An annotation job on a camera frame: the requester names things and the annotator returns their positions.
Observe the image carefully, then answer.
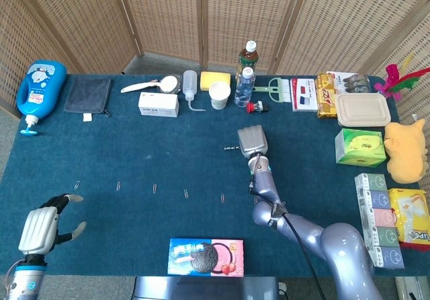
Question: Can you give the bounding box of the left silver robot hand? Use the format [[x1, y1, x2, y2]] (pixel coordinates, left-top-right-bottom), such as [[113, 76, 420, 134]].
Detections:
[[18, 194, 87, 264]]

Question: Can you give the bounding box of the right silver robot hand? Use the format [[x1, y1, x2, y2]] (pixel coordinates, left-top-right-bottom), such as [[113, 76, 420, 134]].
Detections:
[[236, 124, 269, 160]]

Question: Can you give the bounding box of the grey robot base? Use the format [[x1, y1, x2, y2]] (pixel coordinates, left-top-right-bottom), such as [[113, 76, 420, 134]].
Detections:
[[132, 275, 280, 300]]

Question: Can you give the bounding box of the red emergency stop button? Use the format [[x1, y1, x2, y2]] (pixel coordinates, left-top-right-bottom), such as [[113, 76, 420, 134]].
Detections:
[[246, 100, 270, 114]]

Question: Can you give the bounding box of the clear water bottle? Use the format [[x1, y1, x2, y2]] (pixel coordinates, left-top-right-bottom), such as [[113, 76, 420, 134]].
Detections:
[[234, 67, 256, 108]]

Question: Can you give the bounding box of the white paper cup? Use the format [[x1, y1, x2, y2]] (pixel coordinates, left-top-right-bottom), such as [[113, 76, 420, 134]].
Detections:
[[208, 81, 232, 110]]

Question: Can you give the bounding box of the green hand brush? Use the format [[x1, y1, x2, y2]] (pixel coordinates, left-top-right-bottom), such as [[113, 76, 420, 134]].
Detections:
[[252, 77, 292, 104]]

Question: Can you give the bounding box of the red and white flat box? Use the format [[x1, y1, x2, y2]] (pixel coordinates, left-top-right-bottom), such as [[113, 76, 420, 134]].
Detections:
[[290, 77, 319, 112]]

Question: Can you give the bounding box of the yellow sponge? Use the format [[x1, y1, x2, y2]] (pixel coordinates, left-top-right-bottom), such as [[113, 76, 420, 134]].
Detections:
[[200, 71, 232, 91]]

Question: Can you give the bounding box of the green tea bottle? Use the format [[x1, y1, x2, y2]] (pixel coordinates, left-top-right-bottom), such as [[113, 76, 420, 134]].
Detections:
[[234, 40, 259, 81]]

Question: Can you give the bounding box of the translucent squeeze wash bottle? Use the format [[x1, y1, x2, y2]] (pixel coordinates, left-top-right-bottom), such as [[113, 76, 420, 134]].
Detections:
[[182, 70, 206, 112]]

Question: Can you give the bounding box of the yellow snack package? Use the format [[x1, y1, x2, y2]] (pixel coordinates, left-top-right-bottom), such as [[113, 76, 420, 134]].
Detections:
[[316, 72, 338, 119]]

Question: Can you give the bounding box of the white plastic scoop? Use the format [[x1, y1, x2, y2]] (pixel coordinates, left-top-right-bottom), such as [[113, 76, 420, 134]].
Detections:
[[120, 75, 179, 94]]

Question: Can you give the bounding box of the white cardboard box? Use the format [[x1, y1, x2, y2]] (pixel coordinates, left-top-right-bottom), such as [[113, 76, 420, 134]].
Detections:
[[138, 91, 180, 118]]

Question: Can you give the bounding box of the green tissue box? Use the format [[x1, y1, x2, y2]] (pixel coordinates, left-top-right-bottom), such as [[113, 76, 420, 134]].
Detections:
[[334, 128, 387, 167]]

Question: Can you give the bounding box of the beige lidded food container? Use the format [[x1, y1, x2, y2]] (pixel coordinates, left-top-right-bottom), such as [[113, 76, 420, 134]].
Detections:
[[335, 92, 392, 128]]

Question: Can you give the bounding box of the printed picture booklet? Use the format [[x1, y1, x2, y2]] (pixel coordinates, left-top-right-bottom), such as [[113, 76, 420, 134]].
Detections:
[[326, 71, 372, 95]]

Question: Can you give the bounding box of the blue carpet table cover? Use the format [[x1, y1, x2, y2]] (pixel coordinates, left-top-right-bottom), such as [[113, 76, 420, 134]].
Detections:
[[0, 73, 430, 277]]

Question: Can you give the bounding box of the Oreo cookie box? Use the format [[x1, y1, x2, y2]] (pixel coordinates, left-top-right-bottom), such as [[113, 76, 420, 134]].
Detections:
[[167, 237, 245, 276]]

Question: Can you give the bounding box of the blue cartoon detergent bottle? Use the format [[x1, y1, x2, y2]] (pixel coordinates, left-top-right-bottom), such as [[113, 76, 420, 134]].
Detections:
[[15, 60, 67, 136]]

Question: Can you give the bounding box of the grey zipper pouch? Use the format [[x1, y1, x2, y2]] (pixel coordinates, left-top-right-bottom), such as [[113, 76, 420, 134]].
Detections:
[[63, 77, 113, 122]]

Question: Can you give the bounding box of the multicolour tissue pack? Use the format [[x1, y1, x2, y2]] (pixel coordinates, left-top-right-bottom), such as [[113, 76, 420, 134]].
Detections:
[[354, 173, 405, 269]]

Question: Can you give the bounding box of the pink green feather shuttlecock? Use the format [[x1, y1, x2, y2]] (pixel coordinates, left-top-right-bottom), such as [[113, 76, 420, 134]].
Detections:
[[374, 53, 430, 102]]

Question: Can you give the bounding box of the yellow plush toy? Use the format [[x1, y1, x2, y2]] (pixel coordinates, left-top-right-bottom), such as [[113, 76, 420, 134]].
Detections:
[[383, 118, 429, 184]]

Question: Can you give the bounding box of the wicker folding screen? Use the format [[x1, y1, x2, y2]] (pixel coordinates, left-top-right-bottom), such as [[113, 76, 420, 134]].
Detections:
[[0, 0, 430, 193]]

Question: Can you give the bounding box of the yellow snack bag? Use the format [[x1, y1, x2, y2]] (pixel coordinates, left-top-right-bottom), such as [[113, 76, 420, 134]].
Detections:
[[388, 188, 430, 250]]

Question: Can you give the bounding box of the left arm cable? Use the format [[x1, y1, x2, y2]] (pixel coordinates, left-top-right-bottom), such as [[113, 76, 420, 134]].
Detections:
[[3, 261, 22, 291]]

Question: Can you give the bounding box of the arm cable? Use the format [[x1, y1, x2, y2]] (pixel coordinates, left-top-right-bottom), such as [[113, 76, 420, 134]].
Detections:
[[249, 152, 327, 300], [3, 261, 22, 291]]

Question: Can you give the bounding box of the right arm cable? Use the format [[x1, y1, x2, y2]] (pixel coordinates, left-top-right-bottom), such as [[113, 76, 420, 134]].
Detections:
[[249, 152, 327, 300]]

